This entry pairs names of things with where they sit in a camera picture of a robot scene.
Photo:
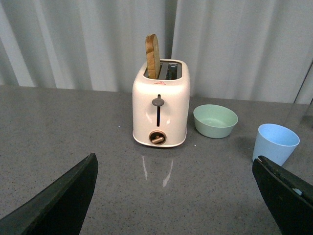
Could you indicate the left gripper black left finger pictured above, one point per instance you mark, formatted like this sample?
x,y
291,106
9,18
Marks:
x,y
61,208

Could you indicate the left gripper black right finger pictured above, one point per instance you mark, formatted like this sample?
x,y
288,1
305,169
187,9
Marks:
x,y
288,197

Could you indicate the blue plastic cup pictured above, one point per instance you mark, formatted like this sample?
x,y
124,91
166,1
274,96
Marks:
x,y
275,142

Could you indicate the green plastic bowl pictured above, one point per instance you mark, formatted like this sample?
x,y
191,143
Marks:
x,y
214,121

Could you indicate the white two-slot toaster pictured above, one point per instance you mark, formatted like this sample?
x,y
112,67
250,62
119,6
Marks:
x,y
161,106

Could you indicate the slice of toast bread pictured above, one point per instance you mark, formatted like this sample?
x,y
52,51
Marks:
x,y
152,56

